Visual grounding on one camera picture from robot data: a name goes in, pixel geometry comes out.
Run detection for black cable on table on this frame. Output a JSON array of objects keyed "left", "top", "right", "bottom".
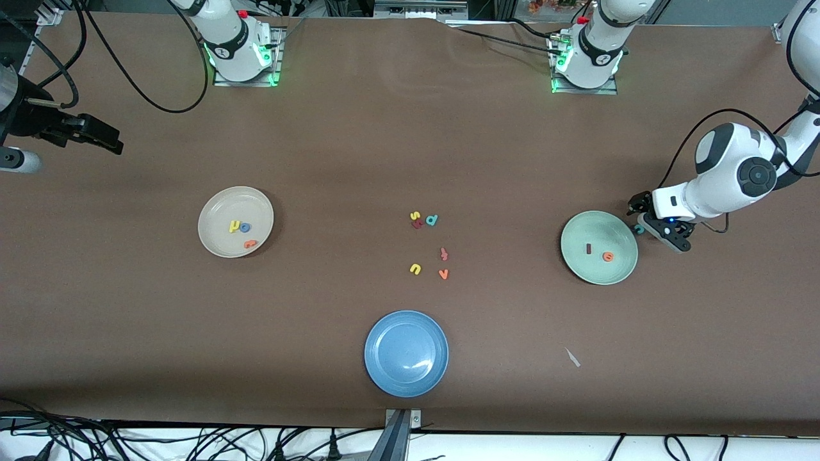
[{"left": 448, "top": 18, "right": 561, "bottom": 55}]

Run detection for brown plate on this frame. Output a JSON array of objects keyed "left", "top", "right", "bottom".
[{"left": 197, "top": 186, "right": 275, "bottom": 259}]

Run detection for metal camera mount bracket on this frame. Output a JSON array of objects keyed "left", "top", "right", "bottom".
[{"left": 368, "top": 408, "right": 423, "bottom": 461}]

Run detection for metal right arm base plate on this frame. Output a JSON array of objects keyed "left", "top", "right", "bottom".
[{"left": 213, "top": 26, "right": 284, "bottom": 88}]

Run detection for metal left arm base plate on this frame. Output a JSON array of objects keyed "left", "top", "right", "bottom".
[{"left": 548, "top": 32, "right": 619, "bottom": 95}]

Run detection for blue plate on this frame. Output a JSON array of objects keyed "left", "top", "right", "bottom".
[{"left": 364, "top": 311, "right": 449, "bottom": 398}]

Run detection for orange flowers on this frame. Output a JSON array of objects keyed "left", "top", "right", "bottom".
[{"left": 529, "top": 0, "right": 580, "bottom": 15}]

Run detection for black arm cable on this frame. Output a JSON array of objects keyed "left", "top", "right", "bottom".
[
  {"left": 0, "top": 0, "right": 211, "bottom": 115},
  {"left": 657, "top": 0, "right": 820, "bottom": 234}
]

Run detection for green plate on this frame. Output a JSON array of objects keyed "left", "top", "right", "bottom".
[{"left": 560, "top": 211, "right": 639, "bottom": 286}]

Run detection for grey metal device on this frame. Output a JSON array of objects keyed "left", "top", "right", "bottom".
[{"left": 373, "top": 0, "right": 470, "bottom": 20}]

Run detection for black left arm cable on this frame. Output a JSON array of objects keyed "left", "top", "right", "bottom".
[{"left": 657, "top": 0, "right": 820, "bottom": 234}]

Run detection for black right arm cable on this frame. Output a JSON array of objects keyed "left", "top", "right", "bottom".
[{"left": 0, "top": 0, "right": 211, "bottom": 115}]

